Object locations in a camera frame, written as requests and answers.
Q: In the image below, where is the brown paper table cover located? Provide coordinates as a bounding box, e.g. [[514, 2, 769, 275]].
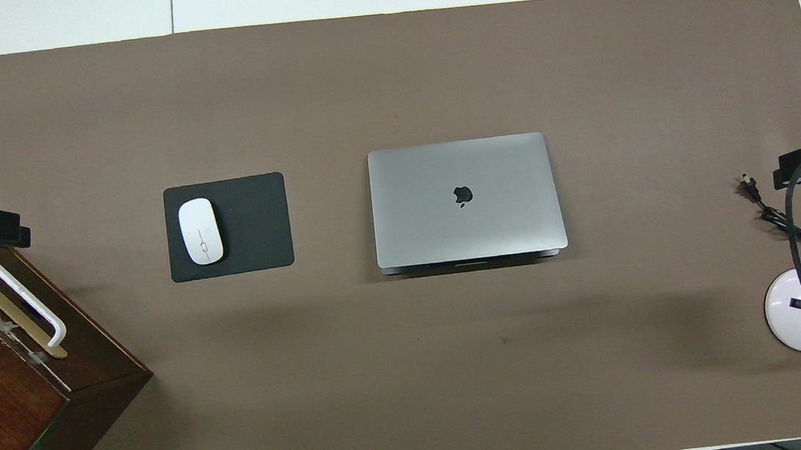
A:
[[0, 0, 801, 450]]

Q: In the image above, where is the black mouse pad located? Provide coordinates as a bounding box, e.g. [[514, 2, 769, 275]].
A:
[[162, 170, 296, 285]]

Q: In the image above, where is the black lamp power cable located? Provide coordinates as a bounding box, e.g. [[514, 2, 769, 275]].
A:
[[739, 170, 801, 257]]

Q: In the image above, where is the gold handle plate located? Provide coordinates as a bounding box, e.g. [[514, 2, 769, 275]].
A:
[[0, 252, 69, 365]]

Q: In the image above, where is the silver grey Apple laptop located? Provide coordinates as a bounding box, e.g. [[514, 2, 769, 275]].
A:
[[365, 130, 571, 278]]

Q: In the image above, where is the white computer mouse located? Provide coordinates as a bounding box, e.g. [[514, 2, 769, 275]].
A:
[[176, 196, 225, 267]]

